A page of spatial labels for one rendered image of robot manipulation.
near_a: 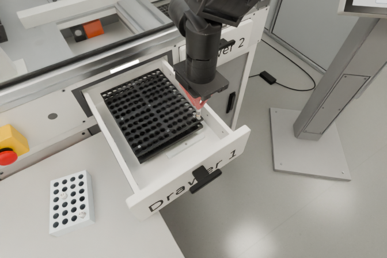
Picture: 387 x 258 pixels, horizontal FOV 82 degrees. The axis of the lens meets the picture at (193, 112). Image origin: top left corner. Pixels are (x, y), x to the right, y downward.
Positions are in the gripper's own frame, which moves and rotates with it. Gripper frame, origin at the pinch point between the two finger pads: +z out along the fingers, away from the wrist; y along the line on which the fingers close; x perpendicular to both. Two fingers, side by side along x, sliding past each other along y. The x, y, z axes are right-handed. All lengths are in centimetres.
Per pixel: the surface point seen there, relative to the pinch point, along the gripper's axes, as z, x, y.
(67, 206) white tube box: 15.9, 34.5, 2.7
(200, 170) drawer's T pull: 3.6, 7.8, -11.7
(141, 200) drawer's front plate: 2.5, 20.2, -10.6
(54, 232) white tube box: 16.1, 38.3, -1.1
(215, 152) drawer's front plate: 2.0, 3.7, -11.0
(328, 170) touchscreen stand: 89, -82, -31
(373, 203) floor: 92, -88, -58
